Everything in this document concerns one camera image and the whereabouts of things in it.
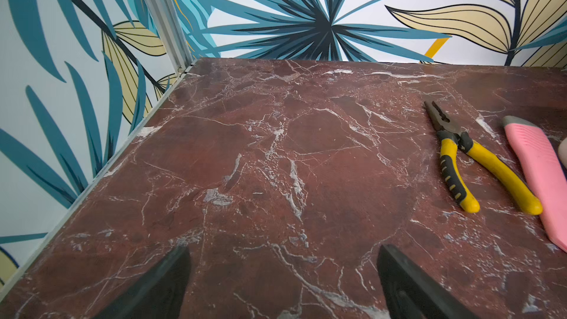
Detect yellow handled pliers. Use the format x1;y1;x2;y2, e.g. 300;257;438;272
424;100;544;217

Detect pink utility knife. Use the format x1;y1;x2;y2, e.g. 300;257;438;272
502;116;566;251

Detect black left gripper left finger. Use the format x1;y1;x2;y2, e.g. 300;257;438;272
95;246;191;318

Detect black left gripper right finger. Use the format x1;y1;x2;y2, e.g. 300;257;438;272
377;245;477;318

